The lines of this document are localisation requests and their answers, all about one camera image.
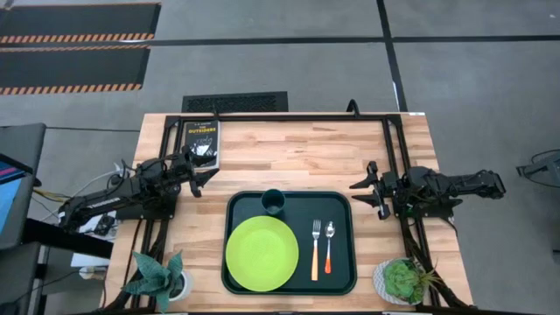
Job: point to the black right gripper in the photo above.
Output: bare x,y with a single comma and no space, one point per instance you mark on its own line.
394,188

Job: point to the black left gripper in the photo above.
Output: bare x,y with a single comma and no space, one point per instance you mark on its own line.
184,168

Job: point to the dark green plastic cup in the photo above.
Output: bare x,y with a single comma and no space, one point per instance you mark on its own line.
273,202

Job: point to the lime green plate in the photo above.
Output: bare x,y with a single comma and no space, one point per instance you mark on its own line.
262,254

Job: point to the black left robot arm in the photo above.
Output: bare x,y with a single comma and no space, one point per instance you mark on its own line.
100,201

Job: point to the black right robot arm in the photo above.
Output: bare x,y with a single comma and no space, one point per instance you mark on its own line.
459,184

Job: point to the black paperback book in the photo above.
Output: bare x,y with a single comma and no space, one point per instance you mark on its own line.
201,131

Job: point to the black floor vent grille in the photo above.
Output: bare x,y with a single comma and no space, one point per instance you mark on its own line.
236,102

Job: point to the succulent in patterned pot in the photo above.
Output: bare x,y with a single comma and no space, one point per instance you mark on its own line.
400,280

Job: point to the leafy plant in white pot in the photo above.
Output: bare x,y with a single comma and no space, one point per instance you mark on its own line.
155,275

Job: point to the black hazard striped floor mat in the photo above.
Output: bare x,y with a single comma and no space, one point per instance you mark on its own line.
70,67
79,22

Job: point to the black floor stand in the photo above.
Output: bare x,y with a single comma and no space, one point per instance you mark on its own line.
542,168

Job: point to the laptop with blue screen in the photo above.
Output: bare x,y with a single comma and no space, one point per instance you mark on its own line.
13,205

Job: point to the black metal table frame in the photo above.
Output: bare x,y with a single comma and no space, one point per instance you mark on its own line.
306,117

